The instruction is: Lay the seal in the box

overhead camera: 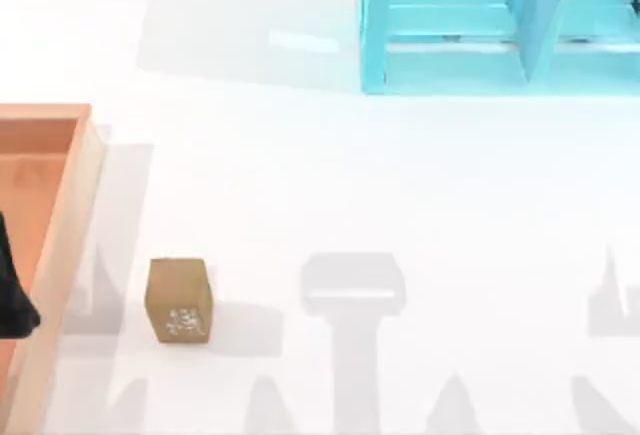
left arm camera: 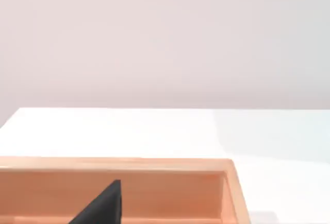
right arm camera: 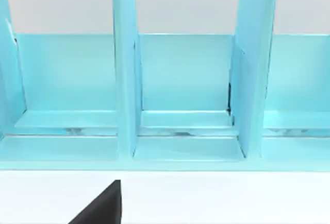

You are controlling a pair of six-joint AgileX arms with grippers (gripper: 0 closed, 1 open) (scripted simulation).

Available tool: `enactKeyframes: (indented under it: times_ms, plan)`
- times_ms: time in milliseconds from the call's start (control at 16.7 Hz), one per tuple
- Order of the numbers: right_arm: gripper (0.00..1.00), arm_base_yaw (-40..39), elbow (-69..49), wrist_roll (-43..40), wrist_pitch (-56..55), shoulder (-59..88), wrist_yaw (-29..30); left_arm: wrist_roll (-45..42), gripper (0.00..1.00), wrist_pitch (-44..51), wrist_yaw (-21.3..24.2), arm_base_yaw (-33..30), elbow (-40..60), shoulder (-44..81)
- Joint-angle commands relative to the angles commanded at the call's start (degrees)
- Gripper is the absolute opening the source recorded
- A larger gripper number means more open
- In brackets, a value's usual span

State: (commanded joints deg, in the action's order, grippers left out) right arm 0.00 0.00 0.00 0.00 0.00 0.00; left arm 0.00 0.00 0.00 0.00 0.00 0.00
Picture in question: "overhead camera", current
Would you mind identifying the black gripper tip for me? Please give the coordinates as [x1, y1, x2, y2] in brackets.
[0, 210, 42, 341]

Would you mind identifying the light blue rack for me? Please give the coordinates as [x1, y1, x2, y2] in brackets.
[357, 0, 640, 97]

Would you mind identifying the shallow salmon-coloured box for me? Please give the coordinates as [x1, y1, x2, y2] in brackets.
[0, 103, 108, 435]

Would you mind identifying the brown block with white marks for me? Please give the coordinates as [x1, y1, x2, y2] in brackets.
[144, 257, 214, 345]

